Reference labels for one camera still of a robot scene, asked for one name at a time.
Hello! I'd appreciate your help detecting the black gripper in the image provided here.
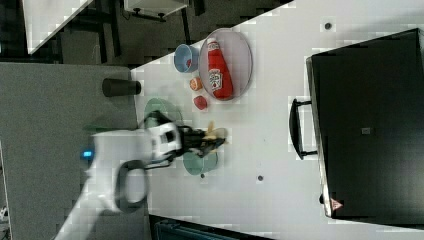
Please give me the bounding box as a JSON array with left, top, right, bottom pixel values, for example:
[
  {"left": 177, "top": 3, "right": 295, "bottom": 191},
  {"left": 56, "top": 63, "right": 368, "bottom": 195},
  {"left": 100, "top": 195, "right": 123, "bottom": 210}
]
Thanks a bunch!
[{"left": 177, "top": 125, "right": 226, "bottom": 157}]

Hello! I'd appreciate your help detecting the peeled toy banana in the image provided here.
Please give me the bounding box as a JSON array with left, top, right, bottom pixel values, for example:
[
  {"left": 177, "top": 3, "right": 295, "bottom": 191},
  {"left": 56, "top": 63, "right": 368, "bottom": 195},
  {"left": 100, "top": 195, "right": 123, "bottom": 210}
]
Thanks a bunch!
[{"left": 202, "top": 121, "right": 228, "bottom": 142}]

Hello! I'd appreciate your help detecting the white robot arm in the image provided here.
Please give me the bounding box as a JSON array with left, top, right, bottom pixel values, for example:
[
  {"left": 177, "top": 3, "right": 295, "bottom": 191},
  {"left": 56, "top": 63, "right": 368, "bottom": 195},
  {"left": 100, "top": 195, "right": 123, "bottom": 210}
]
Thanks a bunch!
[{"left": 54, "top": 110, "right": 228, "bottom": 240}]

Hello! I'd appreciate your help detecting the green mug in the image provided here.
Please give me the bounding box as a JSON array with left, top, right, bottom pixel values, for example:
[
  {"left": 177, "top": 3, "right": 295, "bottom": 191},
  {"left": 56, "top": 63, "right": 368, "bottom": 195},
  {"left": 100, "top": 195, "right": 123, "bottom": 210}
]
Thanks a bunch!
[{"left": 183, "top": 152, "right": 218, "bottom": 176}]

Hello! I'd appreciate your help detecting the toy strawberry on table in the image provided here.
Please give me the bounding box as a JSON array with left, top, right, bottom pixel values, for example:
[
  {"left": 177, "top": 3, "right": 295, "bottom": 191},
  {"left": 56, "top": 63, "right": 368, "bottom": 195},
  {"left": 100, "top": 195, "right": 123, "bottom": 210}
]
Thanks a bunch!
[{"left": 193, "top": 96, "right": 208, "bottom": 110}]

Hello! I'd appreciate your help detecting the green perforated colander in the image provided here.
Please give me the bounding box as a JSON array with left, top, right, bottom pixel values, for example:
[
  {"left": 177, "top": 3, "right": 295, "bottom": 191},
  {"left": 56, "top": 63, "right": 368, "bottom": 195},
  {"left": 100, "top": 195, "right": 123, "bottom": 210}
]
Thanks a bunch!
[{"left": 143, "top": 98, "right": 183, "bottom": 128}]

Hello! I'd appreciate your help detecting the toy orange slice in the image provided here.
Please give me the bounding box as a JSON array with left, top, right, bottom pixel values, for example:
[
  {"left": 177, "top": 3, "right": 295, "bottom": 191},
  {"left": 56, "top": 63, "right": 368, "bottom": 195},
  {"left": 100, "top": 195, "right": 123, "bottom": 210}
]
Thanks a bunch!
[{"left": 189, "top": 77, "right": 203, "bottom": 91}]

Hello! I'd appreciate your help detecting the red ketchup bottle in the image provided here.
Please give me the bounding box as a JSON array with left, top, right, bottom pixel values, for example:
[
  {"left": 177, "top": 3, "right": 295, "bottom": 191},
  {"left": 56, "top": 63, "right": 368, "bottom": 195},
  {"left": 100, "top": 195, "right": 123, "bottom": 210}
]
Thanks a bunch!
[{"left": 207, "top": 38, "right": 233, "bottom": 100}]

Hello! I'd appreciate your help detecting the grey round plate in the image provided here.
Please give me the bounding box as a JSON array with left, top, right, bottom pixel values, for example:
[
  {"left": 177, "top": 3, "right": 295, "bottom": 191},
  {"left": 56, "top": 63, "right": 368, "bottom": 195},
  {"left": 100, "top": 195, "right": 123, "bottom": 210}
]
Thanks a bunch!
[{"left": 198, "top": 28, "right": 253, "bottom": 100}]

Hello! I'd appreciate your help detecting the blue cup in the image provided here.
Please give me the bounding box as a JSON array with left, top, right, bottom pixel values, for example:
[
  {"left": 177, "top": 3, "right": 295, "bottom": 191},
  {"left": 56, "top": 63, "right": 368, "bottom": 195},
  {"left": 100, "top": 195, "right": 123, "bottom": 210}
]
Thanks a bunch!
[{"left": 174, "top": 44, "right": 199, "bottom": 73}]

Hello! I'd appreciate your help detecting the dark cylindrical cup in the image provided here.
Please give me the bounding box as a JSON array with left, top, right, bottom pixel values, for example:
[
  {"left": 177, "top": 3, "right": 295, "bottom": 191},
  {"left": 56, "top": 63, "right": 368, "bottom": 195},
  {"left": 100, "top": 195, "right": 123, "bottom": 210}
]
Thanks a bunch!
[{"left": 102, "top": 78, "right": 142, "bottom": 97}]

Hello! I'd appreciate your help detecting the toaster oven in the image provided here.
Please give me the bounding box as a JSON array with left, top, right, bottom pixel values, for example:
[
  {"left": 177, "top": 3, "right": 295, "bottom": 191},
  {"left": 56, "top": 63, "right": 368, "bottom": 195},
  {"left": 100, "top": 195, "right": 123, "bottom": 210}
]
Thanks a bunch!
[{"left": 289, "top": 28, "right": 424, "bottom": 229}]

